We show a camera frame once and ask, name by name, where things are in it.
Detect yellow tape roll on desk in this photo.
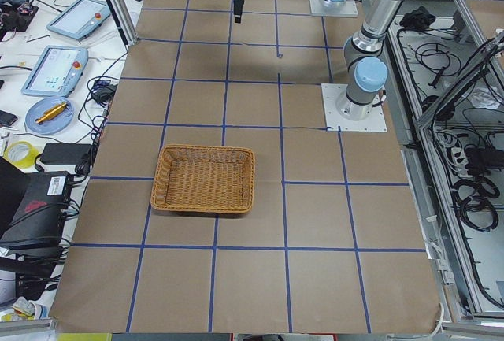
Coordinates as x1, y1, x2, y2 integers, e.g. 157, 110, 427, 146
3, 141, 39, 169

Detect upper teach pendant tablet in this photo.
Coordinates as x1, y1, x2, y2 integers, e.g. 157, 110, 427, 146
46, 0, 111, 40

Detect teach pendant tablet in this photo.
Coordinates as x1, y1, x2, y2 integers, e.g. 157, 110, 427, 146
21, 46, 88, 97
46, 0, 111, 40

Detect black cloth bundle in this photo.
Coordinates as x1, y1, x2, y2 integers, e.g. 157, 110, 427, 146
399, 6, 436, 32

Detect woven wicker basket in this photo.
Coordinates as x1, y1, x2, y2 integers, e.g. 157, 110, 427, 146
150, 144, 255, 214

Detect lower teach pendant tablet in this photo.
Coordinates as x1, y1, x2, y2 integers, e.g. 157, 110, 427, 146
21, 46, 88, 97

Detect brass cylindrical tool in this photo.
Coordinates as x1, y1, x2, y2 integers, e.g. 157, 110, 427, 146
35, 102, 69, 124

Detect blue round plate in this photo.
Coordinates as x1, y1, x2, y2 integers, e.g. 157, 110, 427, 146
24, 96, 74, 135

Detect black power adapter brick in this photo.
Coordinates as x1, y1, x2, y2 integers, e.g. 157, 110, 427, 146
39, 143, 91, 165

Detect black smartphone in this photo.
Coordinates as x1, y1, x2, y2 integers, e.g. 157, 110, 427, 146
0, 110, 18, 127

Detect black computer box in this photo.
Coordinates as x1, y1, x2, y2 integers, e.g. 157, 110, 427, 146
1, 158, 72, 250

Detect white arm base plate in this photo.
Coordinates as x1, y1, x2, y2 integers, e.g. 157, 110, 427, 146
321, 83, 387, 132
309, 0, 358, 17

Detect aluminium frame post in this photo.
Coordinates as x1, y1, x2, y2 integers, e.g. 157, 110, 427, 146
106, 0, 138, 46

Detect coiled black cables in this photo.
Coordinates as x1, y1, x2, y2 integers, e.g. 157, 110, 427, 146
452, 181, 501, 234

